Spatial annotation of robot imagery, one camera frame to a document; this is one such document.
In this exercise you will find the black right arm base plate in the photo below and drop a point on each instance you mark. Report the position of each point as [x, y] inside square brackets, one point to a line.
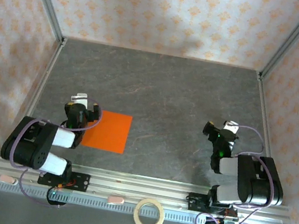
[194, 202]

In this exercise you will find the aluminium mounting rail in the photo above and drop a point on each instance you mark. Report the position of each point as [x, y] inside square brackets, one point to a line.
[139, 185]

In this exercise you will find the beige tape roll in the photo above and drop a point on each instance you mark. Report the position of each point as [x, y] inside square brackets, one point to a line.
[136, 212]

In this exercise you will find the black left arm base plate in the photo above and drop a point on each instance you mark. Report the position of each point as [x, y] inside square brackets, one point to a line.
[82, 181]

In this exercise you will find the orange paper sheet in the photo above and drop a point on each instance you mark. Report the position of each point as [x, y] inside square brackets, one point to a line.
[111, 131]

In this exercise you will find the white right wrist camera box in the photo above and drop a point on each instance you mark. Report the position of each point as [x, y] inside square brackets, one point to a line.
[233, 127]

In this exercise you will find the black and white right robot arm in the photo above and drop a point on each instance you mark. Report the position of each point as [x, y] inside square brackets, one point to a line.
[258, 183]

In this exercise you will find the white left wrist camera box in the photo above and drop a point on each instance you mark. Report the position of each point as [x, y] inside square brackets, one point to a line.
[80, 99]

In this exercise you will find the aluminium table side rail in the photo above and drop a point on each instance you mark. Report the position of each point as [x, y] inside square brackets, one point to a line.
[263, 109]
[38, 92]

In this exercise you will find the pink clip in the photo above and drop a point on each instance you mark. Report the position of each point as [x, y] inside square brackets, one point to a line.
[7, 179]
[116, 199]

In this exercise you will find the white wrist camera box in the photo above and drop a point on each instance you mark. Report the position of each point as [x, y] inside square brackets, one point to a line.
[233, 127]
[80, 99]

